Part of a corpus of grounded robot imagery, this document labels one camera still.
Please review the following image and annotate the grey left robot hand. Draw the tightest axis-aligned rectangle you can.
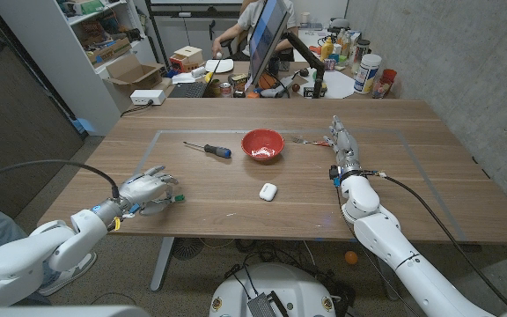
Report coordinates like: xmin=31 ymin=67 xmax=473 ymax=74
xmin=116 ymin=165 xmax=180 ymax=217

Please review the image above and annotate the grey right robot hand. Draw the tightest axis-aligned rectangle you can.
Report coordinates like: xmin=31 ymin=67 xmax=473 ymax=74
xmin=322 ymin=115 xmax=363 ymax=180

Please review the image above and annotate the black blue-tipped screwdriver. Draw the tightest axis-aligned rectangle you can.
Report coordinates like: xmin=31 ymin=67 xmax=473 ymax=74
xmin=182 ymin=140 xmax=232 ymax=159

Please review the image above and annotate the red bowl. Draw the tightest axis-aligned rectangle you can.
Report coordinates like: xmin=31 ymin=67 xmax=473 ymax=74
xmin=240 ymin=128 xmax=286 ymax=162

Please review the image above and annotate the white AirPods case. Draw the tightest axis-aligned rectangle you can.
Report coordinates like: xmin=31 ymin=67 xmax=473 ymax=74
xmin=259 ymin=182 xmax=278 ymax=203

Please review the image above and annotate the white paper sheet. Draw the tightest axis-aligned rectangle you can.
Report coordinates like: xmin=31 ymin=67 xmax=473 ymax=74
xmin=297 ymin=70 xmax=356 ymax=100

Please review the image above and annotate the grey table leg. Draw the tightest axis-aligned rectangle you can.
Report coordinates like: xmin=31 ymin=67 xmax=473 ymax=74
xmin=150 ymin=237 xmax=176 ymax=292
xmin=371 ymin=253 xmax=402 ymax=301

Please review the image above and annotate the white wipes canister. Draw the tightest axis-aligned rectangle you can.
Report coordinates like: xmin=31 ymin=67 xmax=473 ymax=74
xmin=353 ymin=53 xmax=383 ymax=95

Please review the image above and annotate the white power box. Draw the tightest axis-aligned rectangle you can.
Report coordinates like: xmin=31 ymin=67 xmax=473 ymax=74
xmin=129 ymin=89 xmax=166 ymax=107

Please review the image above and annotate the clear jar with black lid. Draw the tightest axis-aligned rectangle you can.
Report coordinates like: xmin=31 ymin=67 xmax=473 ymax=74
xmin=350 ymin=38 xmax=371 ymax=74

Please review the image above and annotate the yellow mustard bottle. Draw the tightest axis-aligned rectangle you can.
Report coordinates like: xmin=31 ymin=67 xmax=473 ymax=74
xmin=320 ymin=36 xmax=335 ymax=62

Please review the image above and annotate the small orange basketball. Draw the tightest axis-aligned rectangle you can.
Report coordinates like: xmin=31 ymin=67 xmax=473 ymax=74
xmin=257 ymin=72 xmax=277 ymax=91

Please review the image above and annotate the grey white sneaker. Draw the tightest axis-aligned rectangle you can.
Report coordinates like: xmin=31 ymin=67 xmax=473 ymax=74
xmin=37 ymin=251 xmax=98 ymax=297

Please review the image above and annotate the black keyboard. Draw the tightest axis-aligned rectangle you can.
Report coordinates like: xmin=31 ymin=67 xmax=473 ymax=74
xmin=168 ymin=81 xmax=210 ymax=99

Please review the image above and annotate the open cardboard box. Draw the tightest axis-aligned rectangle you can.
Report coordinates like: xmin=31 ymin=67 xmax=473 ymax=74
xmin=102 ymin=52 xmax=166 ymax=91

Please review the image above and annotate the computer monitor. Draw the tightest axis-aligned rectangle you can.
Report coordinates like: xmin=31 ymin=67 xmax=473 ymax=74
xmin=247 ymin=0 xmax=291 ymax=87

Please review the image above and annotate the wooden toy house box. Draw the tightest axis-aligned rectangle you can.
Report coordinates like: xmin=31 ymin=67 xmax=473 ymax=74
xmin=168 ymin=45 xmax=205 ymax=74

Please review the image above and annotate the printed cardboard box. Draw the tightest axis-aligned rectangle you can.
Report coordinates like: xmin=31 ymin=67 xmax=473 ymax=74
xmin=86 ymin=37 xmax=132 ymax=65

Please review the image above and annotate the dark wooden door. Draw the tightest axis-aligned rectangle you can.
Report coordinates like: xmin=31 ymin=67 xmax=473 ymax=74
xmin=0 ymin=0 xmax=85 ymax=219

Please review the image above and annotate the white plate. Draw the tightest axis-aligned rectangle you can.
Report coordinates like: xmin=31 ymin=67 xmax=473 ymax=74
xmin=204 ymin=58 xmax=235 ymax=74

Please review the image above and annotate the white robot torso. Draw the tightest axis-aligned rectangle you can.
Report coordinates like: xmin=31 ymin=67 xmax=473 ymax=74
xmin=209 ymin=262 xmax=337 ymax=317

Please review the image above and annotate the white shelf unit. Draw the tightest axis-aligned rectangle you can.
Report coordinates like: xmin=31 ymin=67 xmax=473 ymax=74
xmin=0 ymin=0 xmax=158 ymax=136

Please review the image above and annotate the seated person in grey shirt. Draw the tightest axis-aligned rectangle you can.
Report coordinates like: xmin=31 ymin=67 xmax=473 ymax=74
xmin=211 ymin=0 xmax=298 ymax=58

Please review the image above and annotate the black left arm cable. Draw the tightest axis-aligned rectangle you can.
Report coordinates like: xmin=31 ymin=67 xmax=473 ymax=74
xmin=0 ymin=158 xmax=121 ymax=199

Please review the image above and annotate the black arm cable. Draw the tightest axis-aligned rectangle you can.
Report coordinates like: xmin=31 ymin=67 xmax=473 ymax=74
xmin=0 ymin=158 xmax=121 ymax=199
xmin=367 ymin=169 xmax=507 ymax=309

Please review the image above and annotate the fork with orange handle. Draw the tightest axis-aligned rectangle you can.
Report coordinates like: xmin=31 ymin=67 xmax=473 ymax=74
xmin=290 ymin=135 xmax=332 ymax=148

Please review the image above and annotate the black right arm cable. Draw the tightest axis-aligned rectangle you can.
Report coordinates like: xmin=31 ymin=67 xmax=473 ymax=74
xmin=367 ymin=169 xmax=507 ymax=309

